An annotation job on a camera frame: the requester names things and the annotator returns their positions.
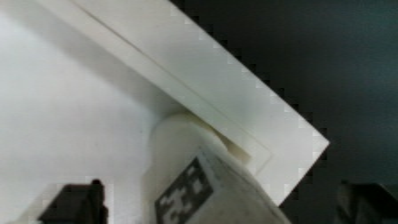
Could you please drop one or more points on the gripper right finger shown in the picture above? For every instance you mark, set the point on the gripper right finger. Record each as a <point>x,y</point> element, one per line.
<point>366,203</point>

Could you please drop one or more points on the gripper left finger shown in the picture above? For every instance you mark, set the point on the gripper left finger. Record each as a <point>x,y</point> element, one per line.
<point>76,207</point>

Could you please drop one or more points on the white square table top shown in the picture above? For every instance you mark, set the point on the white square table top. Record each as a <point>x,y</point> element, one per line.
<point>108,65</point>

